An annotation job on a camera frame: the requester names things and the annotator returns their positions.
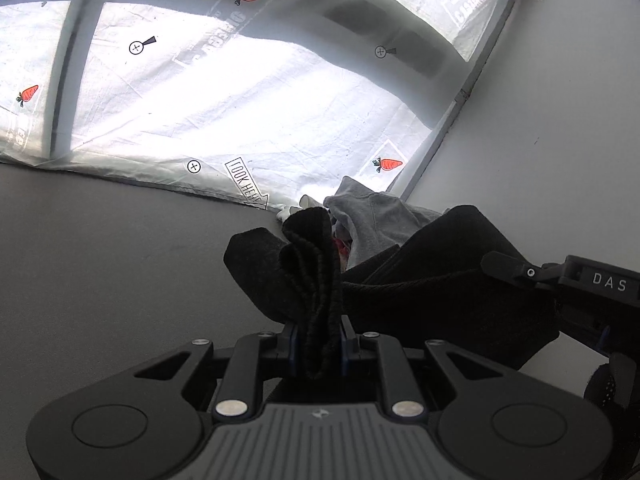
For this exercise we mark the black knit sweater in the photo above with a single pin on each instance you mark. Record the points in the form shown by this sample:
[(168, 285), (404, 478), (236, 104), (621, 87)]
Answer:
[(440, 280)]

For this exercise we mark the grey garment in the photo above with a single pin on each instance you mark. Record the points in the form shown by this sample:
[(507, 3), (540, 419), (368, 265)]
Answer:
[(370, 220)]

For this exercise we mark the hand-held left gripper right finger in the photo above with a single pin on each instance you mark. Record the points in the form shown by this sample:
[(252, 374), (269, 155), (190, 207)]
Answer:
[(345, 350)]

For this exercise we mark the white cloth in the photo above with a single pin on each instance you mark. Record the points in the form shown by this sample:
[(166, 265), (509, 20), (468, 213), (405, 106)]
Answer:
[(292, 210)]

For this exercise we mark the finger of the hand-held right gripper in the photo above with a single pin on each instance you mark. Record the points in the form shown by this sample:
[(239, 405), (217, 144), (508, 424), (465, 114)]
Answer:
[(515, 267)]

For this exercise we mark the carrot printed white curtain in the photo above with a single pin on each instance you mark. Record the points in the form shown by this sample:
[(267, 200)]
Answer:
[(200, 110)]

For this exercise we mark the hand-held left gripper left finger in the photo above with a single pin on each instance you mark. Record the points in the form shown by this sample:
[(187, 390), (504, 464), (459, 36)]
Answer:
[(294, 355)]

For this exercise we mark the pink red cloth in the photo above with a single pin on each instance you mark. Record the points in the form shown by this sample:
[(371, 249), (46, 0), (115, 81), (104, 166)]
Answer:
[(342, 246)]

